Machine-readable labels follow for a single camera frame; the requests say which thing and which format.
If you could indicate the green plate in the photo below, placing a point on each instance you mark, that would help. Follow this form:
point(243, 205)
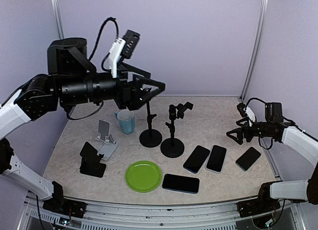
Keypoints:
point(143, 176)

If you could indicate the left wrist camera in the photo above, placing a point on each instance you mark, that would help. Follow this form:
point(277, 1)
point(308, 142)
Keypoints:
point(122, 48)

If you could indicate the black folding phone stand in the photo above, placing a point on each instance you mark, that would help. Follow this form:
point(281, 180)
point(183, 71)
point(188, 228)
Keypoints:
point(90, 161)

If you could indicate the black phone far right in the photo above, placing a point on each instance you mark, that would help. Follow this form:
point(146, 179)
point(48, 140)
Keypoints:
point(246, 160)

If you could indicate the short black clamp stand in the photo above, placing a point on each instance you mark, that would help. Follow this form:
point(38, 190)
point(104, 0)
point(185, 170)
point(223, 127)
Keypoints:
point(173, 147)

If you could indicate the black phone middle left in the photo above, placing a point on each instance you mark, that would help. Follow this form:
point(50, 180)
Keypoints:
point(196, 159)

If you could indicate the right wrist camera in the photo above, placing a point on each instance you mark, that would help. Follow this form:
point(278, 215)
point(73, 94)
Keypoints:
point(245, 111)

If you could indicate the black phone white case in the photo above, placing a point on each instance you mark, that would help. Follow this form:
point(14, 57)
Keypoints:
point(216, 159)

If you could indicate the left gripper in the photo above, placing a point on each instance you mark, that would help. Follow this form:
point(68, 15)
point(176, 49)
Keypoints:
point(123, 99)

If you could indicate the right aluminium frame post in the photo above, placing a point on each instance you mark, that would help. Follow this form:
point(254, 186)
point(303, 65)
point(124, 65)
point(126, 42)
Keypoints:
point(256, 47)

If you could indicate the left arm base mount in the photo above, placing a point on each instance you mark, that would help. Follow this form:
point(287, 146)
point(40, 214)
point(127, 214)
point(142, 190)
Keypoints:
point(67, 207)

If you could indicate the tall black clamp stand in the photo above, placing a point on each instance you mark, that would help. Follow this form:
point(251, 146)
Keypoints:
point(150, 137)

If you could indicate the black phone blue case bottom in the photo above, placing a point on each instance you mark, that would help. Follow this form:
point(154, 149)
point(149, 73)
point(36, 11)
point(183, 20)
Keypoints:
point(181, 183)

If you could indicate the light blue mug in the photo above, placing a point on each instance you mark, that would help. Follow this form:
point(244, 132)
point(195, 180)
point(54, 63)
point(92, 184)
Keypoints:
point(126, 120)

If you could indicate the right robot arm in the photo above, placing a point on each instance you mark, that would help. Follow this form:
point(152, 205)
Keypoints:
point(285, 131)

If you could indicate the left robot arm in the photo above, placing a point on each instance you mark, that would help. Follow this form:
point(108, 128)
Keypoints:
point(72, 79)

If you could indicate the front aluminium rail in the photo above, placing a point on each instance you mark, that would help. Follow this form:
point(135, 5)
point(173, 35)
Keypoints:
point(113, 216)

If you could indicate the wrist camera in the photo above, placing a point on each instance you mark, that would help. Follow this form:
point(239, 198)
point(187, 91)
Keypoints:
point(245, 111)
point(122, 48)

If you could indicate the aluminium frame post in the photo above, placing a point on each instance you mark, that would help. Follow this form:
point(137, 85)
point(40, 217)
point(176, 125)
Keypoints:
point(256, 47)
point(57, 18)

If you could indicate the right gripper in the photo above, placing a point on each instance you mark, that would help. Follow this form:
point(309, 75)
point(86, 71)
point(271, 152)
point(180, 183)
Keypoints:
point(240, 131)

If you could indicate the left aluminium frame post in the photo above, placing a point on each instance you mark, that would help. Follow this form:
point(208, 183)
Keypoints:
point(57, 18)

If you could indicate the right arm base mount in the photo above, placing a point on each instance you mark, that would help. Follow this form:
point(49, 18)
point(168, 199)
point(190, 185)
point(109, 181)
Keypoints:
point(256, 206)

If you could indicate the white folding phone stand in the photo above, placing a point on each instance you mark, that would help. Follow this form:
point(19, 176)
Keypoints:
point(104, 135)

